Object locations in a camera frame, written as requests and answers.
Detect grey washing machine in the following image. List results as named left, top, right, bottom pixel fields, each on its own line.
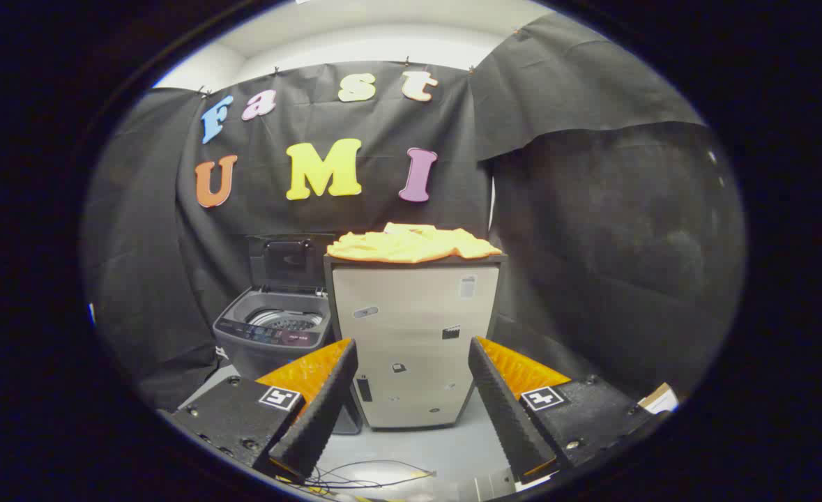
left=213, top=284, right=335, bottom=383

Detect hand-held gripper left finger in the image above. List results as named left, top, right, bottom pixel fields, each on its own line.
left=170, top=339, right=359, bottom=483

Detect cardboard piece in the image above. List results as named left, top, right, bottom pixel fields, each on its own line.
left=637, top=382, right=680, bottom=416

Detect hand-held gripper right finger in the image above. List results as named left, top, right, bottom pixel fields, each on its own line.
left=468, top=337, right=662, bottom=485

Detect thin floor cables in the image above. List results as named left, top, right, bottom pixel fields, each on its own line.
left=275, top=459, right=437, bottom=497

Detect beige cabinet with dark top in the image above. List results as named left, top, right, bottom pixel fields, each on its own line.
left=324, top=252, right=508, bottom=431

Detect black backdrop cloth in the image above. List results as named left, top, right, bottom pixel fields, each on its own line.
left=82, top=13, right=747, bottom=412

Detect orange polo shirt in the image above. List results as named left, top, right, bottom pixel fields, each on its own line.
left=326, top=222, right=503, bottom=264

